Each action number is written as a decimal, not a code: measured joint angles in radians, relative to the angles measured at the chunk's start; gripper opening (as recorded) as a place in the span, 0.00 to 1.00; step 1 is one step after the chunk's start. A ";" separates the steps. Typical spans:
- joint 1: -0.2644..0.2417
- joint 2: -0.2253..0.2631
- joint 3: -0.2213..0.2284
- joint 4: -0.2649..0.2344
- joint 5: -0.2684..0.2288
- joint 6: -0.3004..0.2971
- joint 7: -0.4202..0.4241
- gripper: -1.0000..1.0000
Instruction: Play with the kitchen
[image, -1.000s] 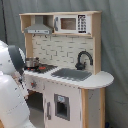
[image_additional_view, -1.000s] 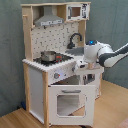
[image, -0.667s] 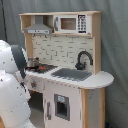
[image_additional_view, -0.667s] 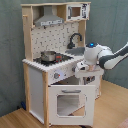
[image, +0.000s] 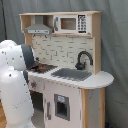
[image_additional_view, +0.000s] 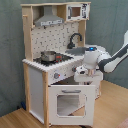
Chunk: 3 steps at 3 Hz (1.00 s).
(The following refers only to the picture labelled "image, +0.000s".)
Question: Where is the black toy faucet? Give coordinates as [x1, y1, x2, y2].
[75, 51, 93, 70]

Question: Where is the grey toy sink basin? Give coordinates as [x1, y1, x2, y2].
[52, 68, 92, 81]

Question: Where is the black toy stovetop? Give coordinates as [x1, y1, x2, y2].
[31, 64, 55, 73]

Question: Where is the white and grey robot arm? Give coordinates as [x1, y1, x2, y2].
[0, 40, 36, 128]

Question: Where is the white wooden toy kitchen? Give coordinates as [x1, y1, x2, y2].
[20, 11, 114, 128]

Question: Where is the white toy microwave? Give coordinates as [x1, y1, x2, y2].
[54, 14, 91, 34]

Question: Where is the grey toy range hood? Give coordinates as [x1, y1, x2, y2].
[25, 15, 53, 34]

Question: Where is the white cabinet door with dispenser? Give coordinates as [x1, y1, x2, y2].
[44, 82, 82, 128]

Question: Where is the right red stove knob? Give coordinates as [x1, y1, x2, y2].
[31, 81, 37, 88]

